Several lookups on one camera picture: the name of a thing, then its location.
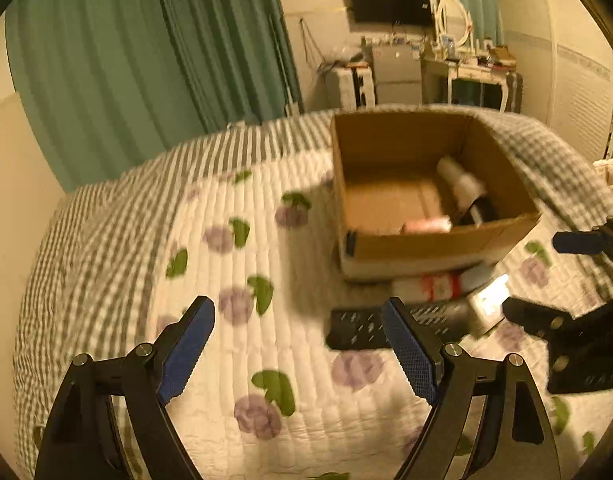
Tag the white tube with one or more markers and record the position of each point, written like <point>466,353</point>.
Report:
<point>479,276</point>

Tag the black remote control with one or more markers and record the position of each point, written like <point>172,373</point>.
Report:
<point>359,329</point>

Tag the white oval mirror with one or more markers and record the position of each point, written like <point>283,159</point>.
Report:
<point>454,17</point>

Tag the red and white bottle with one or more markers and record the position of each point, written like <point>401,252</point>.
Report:
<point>436,287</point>

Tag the grey checked blanket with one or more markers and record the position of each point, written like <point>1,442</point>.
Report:
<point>106,240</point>

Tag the white plastic bottle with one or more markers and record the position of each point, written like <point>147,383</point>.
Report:
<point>460,180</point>

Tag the grey mini fridge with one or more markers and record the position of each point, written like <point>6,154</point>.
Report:
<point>394,72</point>

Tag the white wardrobe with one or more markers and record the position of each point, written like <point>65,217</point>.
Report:
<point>579,55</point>

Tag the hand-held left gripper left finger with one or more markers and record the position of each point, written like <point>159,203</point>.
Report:
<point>186,350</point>

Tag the white floral quilt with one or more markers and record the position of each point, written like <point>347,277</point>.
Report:
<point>296,270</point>

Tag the brown cardboard box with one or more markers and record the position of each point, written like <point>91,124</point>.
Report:
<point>381,200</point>

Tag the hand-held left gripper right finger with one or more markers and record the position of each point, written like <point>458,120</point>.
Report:
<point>411,355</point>

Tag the white storage cabinet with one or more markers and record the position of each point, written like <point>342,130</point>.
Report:
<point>350,87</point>

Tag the black wall television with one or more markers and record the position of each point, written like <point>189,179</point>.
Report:
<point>390,2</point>

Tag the white dressing table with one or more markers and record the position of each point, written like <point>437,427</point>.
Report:
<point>469,77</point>

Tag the white textured cushion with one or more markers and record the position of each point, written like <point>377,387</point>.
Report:
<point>612,175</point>

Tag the white small box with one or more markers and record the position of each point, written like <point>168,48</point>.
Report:
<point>489,305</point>

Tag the black bottle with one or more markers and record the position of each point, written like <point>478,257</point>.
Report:
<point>479,211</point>

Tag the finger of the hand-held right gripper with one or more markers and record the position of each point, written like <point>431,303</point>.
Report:
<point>534,315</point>
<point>576,243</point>

